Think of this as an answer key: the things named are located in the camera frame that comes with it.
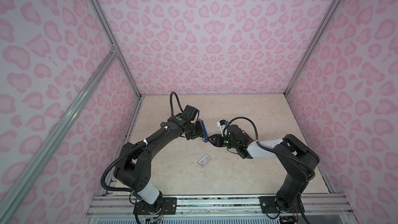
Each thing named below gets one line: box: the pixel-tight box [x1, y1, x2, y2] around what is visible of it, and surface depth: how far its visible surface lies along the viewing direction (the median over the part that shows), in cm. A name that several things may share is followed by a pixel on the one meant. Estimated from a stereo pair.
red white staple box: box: [197, 153, 212, 168], surface depth 89 cm
